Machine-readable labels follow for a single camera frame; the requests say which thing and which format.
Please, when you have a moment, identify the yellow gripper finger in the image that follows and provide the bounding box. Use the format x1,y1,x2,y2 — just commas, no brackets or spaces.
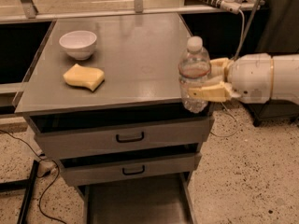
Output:
188,81,240,103
210,58,234,84

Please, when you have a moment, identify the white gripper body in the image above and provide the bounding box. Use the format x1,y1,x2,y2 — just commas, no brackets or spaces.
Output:
227,53,272,104

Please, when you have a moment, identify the clear plastic water bottle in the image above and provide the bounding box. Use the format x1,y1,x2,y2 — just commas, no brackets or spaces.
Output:
178,36,211,113

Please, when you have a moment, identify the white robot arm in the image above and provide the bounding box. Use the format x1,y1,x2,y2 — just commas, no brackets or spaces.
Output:
188,53,299,105

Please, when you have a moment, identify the grey metal drawer cabinet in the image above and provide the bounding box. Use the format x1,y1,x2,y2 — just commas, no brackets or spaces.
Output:
12,12,226,224

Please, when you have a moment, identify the open grey bottom drawer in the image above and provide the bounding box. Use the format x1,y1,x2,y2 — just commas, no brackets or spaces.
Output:
83,174,198,224

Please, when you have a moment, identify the grey middle drawer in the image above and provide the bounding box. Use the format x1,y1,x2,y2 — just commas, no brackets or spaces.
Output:
62,152,201,186

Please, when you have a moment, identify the grey top drawer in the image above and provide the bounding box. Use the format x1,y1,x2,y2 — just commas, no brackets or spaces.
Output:
35,117,214,160

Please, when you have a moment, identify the white power strip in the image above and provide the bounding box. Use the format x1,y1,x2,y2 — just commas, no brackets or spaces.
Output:
199,0,241,14

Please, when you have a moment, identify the yellow sponge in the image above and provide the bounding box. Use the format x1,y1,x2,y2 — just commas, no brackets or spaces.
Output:
63,63,105,91

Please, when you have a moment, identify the white ceramic bowl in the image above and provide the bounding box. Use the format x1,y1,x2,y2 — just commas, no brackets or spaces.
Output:
59,30,97,61

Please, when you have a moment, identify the white power cable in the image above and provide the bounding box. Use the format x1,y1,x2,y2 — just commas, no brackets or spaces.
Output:
210,8,247,138

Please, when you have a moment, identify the black top drawer handle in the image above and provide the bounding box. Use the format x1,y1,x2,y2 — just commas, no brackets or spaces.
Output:
116,132,145,143

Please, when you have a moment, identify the black drawer handle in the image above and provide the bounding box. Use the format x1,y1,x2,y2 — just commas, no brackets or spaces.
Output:
122,165,146,175
116,132,145,143

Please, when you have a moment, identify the black middle drawer handle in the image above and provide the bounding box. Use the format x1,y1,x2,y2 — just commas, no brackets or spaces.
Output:
122,165,146,175

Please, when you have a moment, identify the black floor cable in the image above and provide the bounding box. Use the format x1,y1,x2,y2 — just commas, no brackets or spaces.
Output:
0,128,68,224

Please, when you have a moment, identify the black metal floor frame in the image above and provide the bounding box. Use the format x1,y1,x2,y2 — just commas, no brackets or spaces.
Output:
0,159,41,224

